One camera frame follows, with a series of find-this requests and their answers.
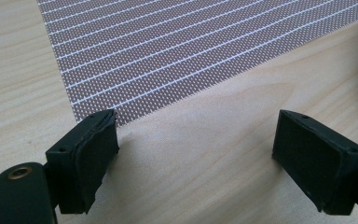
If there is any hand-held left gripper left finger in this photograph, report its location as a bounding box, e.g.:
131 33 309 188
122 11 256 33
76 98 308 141
45 108 120 216

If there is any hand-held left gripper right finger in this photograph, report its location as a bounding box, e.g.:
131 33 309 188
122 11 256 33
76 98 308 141
271 108 358 217

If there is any grey striped placemat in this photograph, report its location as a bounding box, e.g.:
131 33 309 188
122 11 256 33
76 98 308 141
35 0 358 128

